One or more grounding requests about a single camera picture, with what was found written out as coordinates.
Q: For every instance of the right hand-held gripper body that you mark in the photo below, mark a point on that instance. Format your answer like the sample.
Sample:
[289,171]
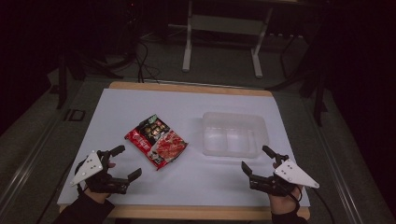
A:
[292,175]

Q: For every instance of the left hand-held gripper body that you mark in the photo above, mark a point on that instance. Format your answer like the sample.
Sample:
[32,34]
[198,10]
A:
[88,168]

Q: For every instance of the translucent plastic container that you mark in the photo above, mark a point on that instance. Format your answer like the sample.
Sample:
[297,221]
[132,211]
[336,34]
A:
[234,135]

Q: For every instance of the red snack packet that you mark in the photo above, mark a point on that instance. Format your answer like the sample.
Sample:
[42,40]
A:
[157,141]

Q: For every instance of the person's right hand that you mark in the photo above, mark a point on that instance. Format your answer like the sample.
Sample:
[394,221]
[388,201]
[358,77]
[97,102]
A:
[283,203]

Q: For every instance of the person's left hand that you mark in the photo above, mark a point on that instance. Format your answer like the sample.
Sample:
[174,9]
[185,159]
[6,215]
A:
[97,196]

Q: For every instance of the white table mat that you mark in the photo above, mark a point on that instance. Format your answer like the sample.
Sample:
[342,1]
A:
[186,183]

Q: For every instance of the black stand leg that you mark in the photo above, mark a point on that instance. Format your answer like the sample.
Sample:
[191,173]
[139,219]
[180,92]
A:
[319,99]
[62,81]

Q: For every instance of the grey floor rail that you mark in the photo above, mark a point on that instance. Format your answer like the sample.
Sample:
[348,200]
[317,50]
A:
[339,174]
[21,183]

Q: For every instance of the black floor bracket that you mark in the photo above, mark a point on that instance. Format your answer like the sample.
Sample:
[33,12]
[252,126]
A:
[74,114]

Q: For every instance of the white metal stand frame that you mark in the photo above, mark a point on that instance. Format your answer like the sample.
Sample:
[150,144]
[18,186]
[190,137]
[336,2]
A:
[224,25]

